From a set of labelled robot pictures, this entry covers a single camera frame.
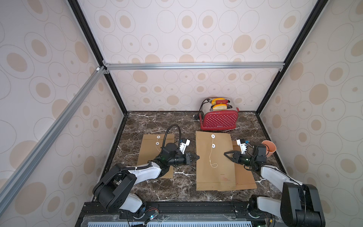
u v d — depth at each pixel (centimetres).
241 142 81
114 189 43
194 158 78
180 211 75
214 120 100
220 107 95
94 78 80
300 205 41
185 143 76
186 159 71
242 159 76
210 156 82
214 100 98
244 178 83
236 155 77
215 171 81
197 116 113
